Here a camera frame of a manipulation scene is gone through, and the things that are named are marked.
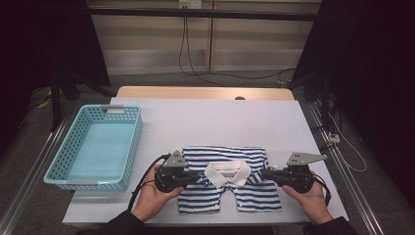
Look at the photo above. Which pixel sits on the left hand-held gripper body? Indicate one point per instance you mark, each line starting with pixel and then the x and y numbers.
pixel 169 179

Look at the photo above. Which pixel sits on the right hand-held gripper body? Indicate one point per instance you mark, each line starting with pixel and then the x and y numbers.
pixel 300 179

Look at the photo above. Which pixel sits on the blue white striped baby romper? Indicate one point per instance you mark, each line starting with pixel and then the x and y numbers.
pixel 225 155

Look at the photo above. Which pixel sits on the turquoise plastic basket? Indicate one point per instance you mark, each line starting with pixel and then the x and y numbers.
pixel 98 147

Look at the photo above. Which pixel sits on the person's right hand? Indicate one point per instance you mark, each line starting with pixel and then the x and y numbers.
pixel 313 205

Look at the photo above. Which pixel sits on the person's left hand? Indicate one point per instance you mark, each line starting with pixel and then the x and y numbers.
pixel 148 202

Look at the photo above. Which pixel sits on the white plug adapter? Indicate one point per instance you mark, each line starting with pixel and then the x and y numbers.
pixel 334 138

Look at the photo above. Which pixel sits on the white table sheet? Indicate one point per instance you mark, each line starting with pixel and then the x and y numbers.
pixel 212 124

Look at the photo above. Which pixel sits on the dark round table grommet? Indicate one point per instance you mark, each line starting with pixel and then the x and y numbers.
pixel 240 98

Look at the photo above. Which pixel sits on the black metal stand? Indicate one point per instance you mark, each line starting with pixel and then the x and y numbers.
pixel 56 104

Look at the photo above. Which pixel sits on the black curtain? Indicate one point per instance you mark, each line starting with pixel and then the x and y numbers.
pixel 42 42
pixel 375 65

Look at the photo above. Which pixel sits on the black horizontal bar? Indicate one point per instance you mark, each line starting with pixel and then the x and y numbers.
pixel 202 13

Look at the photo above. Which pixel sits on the aluminium rail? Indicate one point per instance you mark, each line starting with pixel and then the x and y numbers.
pixel 345 176
pixel 36 169

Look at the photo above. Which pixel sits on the white wall socket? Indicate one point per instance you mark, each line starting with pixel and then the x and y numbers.
pixel 191 4

